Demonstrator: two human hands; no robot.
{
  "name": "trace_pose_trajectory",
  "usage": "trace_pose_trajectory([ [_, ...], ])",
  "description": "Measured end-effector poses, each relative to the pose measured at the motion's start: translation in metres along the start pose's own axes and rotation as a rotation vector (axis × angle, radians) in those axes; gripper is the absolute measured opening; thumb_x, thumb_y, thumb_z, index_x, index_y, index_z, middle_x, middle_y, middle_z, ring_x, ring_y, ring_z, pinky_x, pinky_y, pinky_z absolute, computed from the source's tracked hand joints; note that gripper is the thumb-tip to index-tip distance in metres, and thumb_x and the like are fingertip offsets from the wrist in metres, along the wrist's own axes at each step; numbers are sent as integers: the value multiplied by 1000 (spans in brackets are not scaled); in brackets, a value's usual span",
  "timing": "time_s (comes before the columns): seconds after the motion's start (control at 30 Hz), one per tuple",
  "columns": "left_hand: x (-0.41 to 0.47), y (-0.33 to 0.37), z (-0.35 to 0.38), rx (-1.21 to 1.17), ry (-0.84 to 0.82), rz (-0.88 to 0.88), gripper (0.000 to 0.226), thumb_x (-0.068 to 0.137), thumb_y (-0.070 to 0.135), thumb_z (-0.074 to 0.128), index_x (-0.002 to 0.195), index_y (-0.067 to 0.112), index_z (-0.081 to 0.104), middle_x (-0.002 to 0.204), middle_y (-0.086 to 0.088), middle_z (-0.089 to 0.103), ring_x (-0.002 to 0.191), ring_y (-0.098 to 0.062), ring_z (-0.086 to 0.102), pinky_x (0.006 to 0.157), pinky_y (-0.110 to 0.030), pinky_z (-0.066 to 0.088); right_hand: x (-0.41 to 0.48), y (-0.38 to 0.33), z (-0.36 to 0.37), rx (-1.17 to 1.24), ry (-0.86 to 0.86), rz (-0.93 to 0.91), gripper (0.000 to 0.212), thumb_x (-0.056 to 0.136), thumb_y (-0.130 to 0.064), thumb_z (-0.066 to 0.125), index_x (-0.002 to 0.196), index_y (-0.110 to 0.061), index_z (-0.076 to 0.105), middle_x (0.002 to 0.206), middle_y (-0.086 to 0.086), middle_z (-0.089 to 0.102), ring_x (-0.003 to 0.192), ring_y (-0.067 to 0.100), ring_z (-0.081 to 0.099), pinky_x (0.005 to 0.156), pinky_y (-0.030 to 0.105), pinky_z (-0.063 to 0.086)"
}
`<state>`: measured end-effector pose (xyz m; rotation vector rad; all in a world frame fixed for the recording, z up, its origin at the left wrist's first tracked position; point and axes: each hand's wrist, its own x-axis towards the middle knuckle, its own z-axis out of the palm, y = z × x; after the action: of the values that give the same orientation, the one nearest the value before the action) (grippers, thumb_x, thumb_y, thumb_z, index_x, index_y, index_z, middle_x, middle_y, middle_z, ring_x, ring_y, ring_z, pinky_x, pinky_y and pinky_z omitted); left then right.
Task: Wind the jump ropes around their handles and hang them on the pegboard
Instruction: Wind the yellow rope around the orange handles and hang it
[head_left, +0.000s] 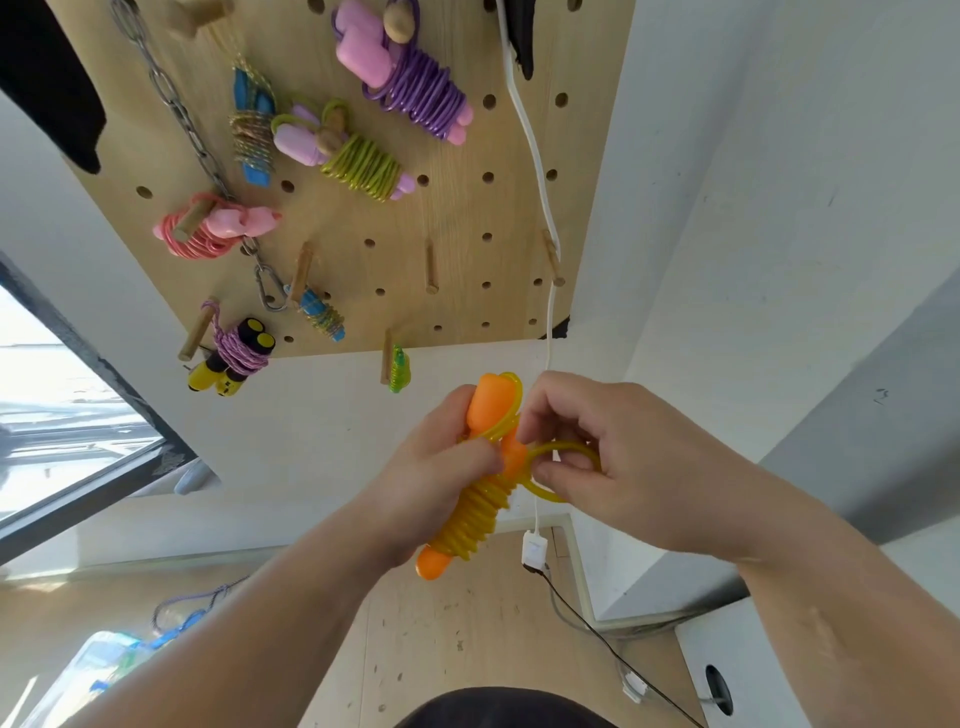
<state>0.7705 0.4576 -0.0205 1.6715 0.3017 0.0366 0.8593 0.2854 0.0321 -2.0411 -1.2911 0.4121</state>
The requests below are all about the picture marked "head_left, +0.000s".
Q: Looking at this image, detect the person's left hand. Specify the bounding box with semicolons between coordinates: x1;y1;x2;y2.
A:
358;384;506;570

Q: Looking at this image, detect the person's right hand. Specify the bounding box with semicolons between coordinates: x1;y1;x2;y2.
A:
516;371;760;565

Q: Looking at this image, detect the orange-handled yellow jump rope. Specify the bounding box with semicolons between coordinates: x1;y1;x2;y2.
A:
415;372;603;582

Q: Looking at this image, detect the person's left forearm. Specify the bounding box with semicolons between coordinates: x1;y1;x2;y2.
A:
63;508;410;728

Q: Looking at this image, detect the person's right forearm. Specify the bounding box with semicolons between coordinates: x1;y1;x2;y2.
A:
737;466;960;728

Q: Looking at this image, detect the set of wooden pegs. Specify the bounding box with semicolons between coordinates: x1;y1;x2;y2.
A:
165;0;567;387

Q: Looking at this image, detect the black shirt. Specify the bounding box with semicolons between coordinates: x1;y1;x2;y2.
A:
393;686;621;728

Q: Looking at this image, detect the wooden pegboard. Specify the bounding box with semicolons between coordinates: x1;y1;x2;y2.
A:
45;0;637;360

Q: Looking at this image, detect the metal carabiner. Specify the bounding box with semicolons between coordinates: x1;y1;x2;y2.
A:
254;262;291;313

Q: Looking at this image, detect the white plastic object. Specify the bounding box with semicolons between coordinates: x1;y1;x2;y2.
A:
173;457;223;497

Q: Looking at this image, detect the clear plastic bag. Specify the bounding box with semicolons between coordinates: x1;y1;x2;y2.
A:
21;630;165;728

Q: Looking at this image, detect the black cloth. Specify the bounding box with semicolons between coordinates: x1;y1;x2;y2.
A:
0;0;108;176

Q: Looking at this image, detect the black cable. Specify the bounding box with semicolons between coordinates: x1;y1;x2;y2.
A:
525;562;708;728

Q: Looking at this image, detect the small blue-handled jump rope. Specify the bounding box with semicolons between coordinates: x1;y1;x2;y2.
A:
285;285;348;344

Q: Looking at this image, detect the white desk with cable hole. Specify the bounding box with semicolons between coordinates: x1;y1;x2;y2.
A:
674;596;815;728

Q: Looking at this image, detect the yellow-black-handled purple jump rope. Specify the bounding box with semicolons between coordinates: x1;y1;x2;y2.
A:
186;300;277;398

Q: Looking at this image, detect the white cable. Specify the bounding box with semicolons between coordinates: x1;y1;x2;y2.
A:
495;0;564;535

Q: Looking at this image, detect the lilac-handled green jump rope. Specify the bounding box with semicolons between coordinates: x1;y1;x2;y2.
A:
270;100;417;203

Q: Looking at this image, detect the blue cord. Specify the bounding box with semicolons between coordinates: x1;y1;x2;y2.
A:
150;576;250;651

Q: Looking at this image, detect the pink jump rope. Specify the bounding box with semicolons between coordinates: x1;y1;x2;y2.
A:
153;192;284;262

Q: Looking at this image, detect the pink-handled purple jump rope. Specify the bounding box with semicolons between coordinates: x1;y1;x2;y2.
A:
331;0;475;147

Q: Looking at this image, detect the black window frame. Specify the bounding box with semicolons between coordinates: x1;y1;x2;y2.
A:
0;253;198;567

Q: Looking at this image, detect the blue-handled multicoloured jump rope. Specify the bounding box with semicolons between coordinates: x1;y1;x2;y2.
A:
228;66;279;188

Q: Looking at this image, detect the black hanging strap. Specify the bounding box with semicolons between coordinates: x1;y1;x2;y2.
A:
503;0;539;82

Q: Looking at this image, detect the metal chain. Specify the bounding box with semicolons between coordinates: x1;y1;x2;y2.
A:
111;0;264;264

